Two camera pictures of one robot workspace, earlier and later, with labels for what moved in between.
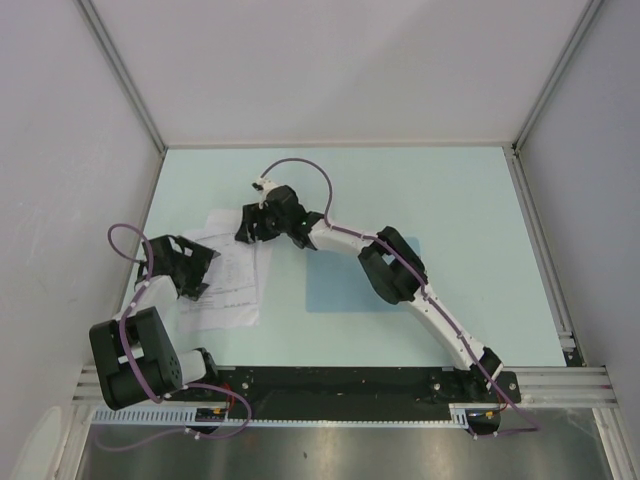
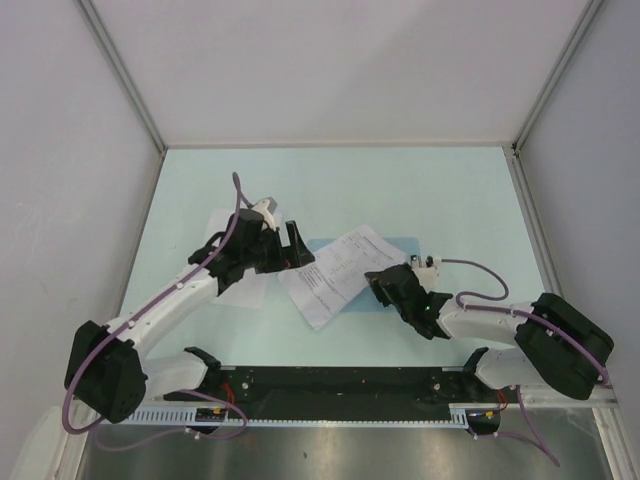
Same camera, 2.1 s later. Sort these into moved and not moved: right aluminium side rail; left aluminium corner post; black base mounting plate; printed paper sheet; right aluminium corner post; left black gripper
Moved: printed paper sheet; left black gripper
Not moved: left aluminium corner post; right aluminium side rail; right aluminium corner post; black base mounting plate
